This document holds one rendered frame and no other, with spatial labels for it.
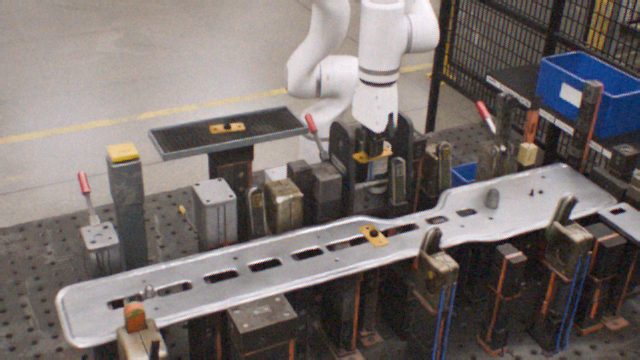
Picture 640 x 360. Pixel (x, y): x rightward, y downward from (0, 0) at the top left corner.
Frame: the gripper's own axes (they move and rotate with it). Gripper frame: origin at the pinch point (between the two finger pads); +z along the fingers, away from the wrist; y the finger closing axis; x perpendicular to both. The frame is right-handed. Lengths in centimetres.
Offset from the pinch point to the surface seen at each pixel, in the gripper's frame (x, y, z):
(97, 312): -60, -8, 25
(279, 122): -2.5, -35.0, 9.5
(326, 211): 0.6, -17.5, 27.2
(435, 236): 7.0, 14.8, 17.4
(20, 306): -68, -55, 55
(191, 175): 43, -201, 124
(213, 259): -32.8, -12.2, 25.4
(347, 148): 6.5, -18.0, 11.3
